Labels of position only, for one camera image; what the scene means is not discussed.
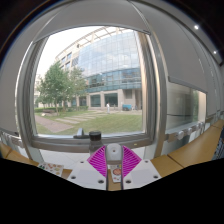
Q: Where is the clear bottle with black cap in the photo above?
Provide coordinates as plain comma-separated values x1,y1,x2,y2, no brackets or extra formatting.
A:
87,130,104,158

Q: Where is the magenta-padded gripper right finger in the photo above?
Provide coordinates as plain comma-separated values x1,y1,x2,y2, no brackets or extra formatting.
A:
121,145,163,191

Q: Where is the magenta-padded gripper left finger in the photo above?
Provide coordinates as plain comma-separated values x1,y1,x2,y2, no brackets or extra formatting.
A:
66,145,108,191

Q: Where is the grey window frame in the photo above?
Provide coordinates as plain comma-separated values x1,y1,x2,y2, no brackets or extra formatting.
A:
14,26,168,161

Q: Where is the dark window handle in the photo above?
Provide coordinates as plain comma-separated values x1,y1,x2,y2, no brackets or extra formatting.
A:
73,128,90,140

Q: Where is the small white charger block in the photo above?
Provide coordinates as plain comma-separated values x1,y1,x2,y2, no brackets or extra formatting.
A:
105,143,125,166

